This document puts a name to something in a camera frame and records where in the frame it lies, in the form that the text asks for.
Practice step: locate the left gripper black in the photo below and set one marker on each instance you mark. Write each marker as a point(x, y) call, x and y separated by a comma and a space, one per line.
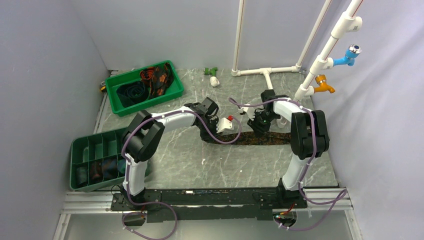
point(208, 137)

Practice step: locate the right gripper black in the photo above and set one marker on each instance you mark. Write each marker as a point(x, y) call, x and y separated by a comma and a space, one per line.
point(259, 130)

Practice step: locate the brown patterned necktie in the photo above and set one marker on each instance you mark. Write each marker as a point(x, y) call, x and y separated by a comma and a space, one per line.
point(248, 138)

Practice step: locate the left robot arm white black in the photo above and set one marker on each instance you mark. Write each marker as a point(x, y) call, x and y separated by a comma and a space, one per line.
point(143, 135)

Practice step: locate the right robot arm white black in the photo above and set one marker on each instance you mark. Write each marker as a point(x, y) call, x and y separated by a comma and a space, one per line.
point(309, 137)

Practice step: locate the white pipe fitting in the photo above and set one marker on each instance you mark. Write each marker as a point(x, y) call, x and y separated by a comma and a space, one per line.
point(214, 82)

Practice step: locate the green open tray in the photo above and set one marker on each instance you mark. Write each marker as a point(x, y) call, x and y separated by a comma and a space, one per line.
point(112, 83)

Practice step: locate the green pipe fitting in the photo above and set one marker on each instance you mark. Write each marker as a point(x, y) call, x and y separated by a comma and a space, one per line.
point(210, 71)

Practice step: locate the orange black tie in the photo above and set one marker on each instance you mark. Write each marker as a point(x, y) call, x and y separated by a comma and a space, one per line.
point(158, 79)

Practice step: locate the orange faucet tap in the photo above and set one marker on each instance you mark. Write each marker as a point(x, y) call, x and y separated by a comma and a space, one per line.
point(323, 86)

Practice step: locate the dark teal tie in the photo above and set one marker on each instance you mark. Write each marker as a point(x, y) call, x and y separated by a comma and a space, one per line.
point(133, 93)

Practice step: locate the rolled dark green tie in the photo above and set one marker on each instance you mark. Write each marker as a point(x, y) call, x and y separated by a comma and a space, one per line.
point(121, 166)

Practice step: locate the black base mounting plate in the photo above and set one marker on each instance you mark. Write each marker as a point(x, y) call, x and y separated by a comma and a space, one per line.
point(260, 203)

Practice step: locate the yellow clamp at table edge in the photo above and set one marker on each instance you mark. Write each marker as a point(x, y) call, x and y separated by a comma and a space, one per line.
point(103, 88)

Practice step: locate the rolled navy plaid tie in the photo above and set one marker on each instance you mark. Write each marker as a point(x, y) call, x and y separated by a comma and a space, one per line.
point(109, 168)

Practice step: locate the blue faucet tap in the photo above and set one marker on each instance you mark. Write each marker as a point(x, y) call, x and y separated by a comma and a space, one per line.
point(352, 52)

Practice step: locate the green compartment organizer tray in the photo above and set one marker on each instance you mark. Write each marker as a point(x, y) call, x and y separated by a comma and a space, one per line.
point(96, 148)

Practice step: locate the rolled dark red tie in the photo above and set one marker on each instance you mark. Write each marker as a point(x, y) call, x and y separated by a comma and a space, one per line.
point(95, 172)

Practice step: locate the rolled black tie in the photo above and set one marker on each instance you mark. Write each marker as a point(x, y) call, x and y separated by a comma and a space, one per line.
point(81, 175)

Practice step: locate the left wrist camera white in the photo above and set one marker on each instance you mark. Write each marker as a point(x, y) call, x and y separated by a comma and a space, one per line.
point(225, 123)

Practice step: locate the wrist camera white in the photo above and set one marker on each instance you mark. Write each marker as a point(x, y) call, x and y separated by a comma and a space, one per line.
point(247, 110)
point(225, 123)

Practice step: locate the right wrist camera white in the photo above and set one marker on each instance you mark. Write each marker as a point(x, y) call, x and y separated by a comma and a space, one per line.
point(247, 110)

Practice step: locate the aluminium rail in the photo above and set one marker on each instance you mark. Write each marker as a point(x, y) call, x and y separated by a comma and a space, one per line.
point(100, 202)

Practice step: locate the white pvc pipe frame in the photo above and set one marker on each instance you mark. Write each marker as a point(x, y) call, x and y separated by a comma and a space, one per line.
point(348, 22)

